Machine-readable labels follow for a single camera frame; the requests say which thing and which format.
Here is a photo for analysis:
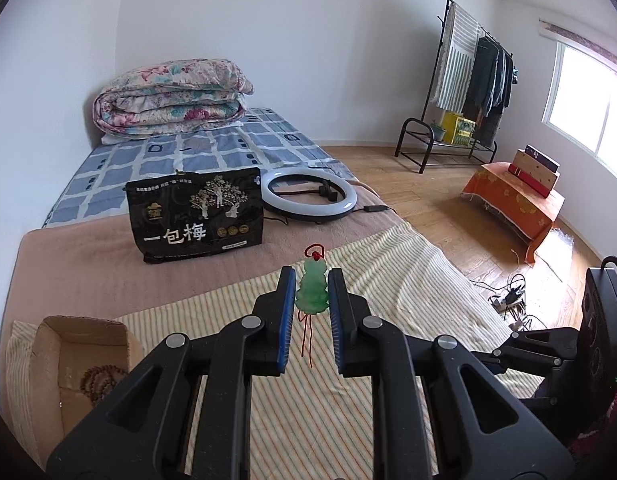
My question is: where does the red flat box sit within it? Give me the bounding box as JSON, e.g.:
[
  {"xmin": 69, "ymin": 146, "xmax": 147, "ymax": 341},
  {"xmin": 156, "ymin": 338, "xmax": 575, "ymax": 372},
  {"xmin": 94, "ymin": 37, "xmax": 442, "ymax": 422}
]
[{"xmin": 508, "ymin": 164, "xmax": 551, "ymax": 198}]

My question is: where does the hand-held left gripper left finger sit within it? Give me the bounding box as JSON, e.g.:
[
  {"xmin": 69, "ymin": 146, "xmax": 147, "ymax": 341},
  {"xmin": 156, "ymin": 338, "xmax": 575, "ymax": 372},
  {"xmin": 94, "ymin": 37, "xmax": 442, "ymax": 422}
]
[{"xmin": 46, "ymin": 266, "xmax": 296, "ymax": 480}]

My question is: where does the row of dark hanging clothes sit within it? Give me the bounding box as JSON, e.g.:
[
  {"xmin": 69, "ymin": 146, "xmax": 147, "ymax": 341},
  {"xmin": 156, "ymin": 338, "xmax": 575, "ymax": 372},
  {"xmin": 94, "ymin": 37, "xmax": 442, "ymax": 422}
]
[{"xmin": 463, "ymin": 35, "xmax": 518, "ymax": 143}]

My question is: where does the folded floral quilt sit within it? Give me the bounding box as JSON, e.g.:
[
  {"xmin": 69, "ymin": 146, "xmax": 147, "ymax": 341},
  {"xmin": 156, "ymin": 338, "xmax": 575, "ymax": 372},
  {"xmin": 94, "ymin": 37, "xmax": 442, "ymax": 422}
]
[{"xmin": 92, "ymin": 59, "xmax": 255, "ymax": 139}]

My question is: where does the orange cloth covered table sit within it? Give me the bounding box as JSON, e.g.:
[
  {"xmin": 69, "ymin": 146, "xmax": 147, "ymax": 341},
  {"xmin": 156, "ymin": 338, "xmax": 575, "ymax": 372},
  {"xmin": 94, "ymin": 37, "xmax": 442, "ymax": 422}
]
[{"xmin": 461, "ymin": 161, "xmax": 565, "ymax": 265}]

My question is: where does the grey striped hanging towel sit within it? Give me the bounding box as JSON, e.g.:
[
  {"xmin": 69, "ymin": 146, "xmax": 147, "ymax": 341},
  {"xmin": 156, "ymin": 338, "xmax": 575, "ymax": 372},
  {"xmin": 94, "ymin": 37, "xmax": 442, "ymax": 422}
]
[{"xmin": 435, "ymin": 2, "xmax": 480, "ymax": 111}]

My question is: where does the pinkish brown blanket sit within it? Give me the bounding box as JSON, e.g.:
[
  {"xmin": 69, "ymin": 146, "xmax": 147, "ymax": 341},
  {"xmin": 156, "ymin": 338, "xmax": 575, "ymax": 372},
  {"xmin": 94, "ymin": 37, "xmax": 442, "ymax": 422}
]
[{"xmin": 0, "ymin": 195, "xmax": 404, "ymax": 411}]

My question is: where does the blue plaid bed sheet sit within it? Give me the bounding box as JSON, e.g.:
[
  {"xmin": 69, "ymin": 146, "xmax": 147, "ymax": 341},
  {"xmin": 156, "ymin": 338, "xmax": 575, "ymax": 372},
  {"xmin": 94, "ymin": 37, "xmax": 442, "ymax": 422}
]
[{"xmin": 41, "ymin": 106, "xmax": 349, "ymax": 228}]

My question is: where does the black snack bag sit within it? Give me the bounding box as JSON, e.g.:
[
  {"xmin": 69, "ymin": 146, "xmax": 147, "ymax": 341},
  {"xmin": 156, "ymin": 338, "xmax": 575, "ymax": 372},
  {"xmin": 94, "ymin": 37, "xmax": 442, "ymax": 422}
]
[{"xmin": 125, "ymin": 166, "xmax": 266, "ymax": 265}]

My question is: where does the window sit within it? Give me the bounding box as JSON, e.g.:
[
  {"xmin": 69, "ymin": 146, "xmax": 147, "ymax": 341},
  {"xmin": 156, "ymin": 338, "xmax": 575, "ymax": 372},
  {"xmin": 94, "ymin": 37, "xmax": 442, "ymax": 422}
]
[{"xmin": 538, "ymin": 19, "xmax": 617, "ymax": 171}]

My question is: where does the black ring light cable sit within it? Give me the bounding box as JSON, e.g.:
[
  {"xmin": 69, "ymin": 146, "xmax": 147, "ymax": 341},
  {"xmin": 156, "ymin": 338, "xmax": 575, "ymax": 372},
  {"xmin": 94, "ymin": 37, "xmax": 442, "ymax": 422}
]
[{"xmin": 348, "ymin": 204, "xmax": 396, "ymax": 217}]

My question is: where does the white ring light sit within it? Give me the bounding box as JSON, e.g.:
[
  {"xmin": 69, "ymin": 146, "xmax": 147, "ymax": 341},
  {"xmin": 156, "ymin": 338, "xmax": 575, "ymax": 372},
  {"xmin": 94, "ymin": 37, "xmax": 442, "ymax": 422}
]
[{"xmin": 261, "ymin": 167, "xmax": 360, "ymax": 222}]

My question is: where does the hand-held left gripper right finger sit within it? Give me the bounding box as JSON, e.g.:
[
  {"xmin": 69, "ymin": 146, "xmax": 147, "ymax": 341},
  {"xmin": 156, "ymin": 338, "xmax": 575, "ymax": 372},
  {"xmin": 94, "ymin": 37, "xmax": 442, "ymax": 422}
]
[{"xmin": 327, "ymin": 267, "xmax": 575, "ymax": 480}]

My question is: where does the tangle of floor cables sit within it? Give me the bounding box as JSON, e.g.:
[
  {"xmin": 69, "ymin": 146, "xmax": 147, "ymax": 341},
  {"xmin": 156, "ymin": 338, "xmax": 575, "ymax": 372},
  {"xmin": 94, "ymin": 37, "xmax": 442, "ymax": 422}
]
[{"xmin": 468, "ymin": 247, "xmax": 539, "ymax": 333}]

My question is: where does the yellow box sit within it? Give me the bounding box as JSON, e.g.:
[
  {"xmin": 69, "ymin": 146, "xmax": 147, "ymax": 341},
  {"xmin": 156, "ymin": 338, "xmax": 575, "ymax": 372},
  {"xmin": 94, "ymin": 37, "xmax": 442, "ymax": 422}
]
[{"xmin": 441, "ymin": 111, "xmax": 476, "ymax": 147}]

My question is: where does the dark blue flat box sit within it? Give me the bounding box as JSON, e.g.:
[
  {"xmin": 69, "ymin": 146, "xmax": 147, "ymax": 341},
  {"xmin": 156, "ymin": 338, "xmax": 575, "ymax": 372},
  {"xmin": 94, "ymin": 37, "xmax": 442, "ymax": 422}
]
[{"xmin": 524, "ymin": 145, "xmax": 559, "ymax": 171}]

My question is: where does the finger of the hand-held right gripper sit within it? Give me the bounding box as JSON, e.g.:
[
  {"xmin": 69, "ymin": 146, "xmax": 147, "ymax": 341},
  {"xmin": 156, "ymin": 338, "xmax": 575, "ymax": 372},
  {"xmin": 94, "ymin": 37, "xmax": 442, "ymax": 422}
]
[{"xmin": 491, "ymin": 326, "xmax": 581, "ymax": 376}]

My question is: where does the black metal clothes rack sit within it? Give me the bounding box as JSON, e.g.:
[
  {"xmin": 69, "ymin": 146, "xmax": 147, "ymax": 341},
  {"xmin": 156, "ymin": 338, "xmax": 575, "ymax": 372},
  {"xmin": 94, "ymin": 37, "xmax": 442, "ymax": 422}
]
[{"xmin": 394, "ymin": 0, "xmax": 516, "ymax": 175}]

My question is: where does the yellow striped blanket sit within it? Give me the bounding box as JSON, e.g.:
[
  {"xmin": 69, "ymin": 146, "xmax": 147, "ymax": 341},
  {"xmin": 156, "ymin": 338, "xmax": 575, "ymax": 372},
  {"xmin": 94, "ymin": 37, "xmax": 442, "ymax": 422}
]
[{"xmin": 6, "ymin": 222, "xmax": 539, "ymax": 480}]

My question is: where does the brown bead necklace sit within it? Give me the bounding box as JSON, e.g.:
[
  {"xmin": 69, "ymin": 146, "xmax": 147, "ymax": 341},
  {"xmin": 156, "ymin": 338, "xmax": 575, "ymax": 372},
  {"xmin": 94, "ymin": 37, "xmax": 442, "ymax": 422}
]
[{"xmin": 80, "ymin": 364, "xmax": 129, "ymax": 408}]

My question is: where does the green jade pendant red cord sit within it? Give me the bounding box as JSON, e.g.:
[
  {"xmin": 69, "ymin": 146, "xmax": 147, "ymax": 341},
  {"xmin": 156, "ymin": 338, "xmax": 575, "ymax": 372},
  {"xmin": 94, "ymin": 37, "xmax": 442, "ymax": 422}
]
[{"xmin": 294, "ymin": 243, "xmax": 331, "ymax": 367}]

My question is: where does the beige cardboard box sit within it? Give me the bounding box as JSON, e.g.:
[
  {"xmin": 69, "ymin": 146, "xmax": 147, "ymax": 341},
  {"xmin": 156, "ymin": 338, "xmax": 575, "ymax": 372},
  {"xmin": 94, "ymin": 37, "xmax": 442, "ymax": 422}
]
[{"xmin": 512, "ymin": 150, "xmax": 560, "ymax": 191}]

